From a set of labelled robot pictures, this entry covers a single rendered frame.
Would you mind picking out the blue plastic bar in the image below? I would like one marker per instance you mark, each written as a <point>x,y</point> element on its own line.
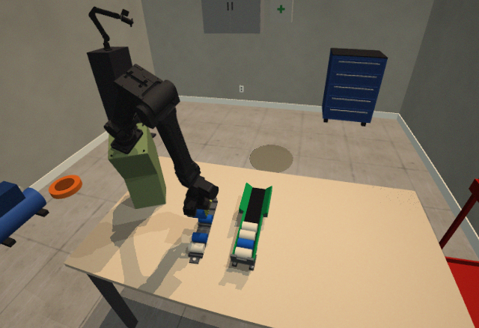
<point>208,220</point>
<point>199,237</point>
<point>201,214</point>
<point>244,243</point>

